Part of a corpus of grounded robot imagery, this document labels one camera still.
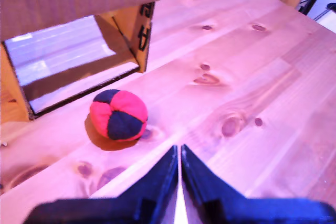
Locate red and navy footbag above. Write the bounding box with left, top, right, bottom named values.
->
left=89, top=89, right=149, bottom=141

